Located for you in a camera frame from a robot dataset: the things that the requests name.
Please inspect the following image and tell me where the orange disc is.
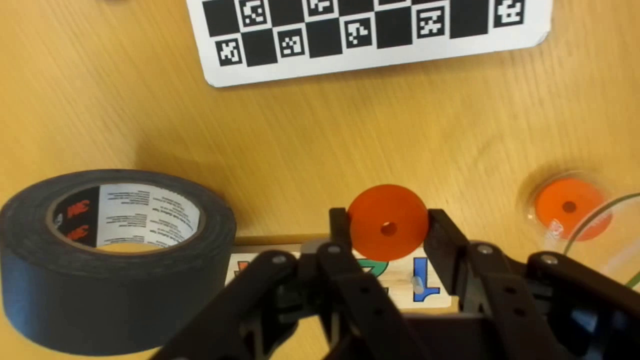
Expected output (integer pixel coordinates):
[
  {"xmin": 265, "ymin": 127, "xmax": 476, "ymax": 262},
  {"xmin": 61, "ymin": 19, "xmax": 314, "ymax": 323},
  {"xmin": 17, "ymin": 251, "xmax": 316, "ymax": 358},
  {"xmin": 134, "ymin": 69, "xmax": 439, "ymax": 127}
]
[
  {"xmin": 345, "ymin": 183, "xmax": 430, "ymax": 262},
  {"xmin": 532, "ymin": 174, "xmax": 613, "ymax": 242}
]

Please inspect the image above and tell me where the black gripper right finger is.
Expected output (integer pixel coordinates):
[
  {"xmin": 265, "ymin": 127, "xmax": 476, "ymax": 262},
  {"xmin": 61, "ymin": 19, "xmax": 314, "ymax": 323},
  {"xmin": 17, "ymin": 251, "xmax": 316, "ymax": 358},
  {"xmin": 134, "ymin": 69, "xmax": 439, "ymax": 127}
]
[{"xmin": 421, "ymin": 209, "xmax": 640, "ymax": 360}]

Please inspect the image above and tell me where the black tape roll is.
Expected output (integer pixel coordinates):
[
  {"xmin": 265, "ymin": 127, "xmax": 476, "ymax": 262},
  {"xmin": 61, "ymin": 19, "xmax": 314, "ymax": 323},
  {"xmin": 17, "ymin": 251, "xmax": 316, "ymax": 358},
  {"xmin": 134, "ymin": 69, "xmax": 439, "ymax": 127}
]
[{"xmin": 0, "ymin": 168, "xmax": 239, "ymax": 358}]

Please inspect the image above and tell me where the checkered marker calibration board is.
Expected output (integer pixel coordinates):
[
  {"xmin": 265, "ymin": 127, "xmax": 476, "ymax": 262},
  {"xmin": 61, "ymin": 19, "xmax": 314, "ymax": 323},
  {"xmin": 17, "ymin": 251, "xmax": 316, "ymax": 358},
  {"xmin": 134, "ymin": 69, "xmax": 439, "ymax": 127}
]
[{"xmin": 184, "ymin": 0, "xmax": 556, "ymax": 90}]

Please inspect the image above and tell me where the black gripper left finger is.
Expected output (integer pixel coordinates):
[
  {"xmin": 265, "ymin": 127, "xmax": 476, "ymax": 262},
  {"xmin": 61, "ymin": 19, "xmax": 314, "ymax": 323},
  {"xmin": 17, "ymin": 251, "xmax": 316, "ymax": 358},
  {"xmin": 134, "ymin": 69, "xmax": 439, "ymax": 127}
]
[{"xmin": 149, "ymin": 206, "xmax": 427, "ymax": 360}]

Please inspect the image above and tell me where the colourful number puzzle board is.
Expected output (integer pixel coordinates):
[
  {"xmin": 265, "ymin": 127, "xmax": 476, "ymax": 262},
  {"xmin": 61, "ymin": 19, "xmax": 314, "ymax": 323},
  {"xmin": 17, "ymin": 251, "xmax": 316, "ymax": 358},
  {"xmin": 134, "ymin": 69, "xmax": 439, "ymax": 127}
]
[{"xmin": 222, "ymin": 246, "xmax": 464, "ymax": 317}]

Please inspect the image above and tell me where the clear plastic cup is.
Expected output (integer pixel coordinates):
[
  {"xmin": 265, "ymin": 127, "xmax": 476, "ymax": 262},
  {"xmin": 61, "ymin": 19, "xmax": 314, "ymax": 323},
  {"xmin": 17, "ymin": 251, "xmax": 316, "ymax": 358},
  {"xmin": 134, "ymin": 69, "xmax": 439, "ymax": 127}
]
[{"xmin": 516, "ymin": 160, "xmax": 640, "ymax": 296}]

